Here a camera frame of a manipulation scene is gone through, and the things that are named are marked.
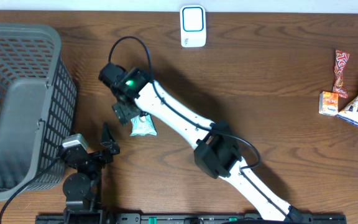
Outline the teal wet wipes pack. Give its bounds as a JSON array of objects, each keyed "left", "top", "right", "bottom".
[{"left": 131, "top": 114, "right": 157, "bottom": 136}]

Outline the orange tissue pack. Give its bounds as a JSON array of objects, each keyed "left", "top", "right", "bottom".
[{"left": 319, "top": 91, "right": 339, "bottom": 116}]

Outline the red Top chocolate bar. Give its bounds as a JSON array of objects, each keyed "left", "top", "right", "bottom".
[{"left": 333, "top": 50, "right": 350, "bottom": 98}]

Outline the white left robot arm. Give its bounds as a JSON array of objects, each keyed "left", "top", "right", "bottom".
[{"left": 58, "top": 123, "right": 120, "bottom": 224}]

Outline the grey plastic shopping basket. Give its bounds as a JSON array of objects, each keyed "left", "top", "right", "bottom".
[{"left": 0, "top": 23, "right": 77, "bottom": 201}]

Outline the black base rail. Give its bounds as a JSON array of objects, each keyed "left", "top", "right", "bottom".
[{"left": 35, "top": 211, "right": 347, "bottom": 224}]

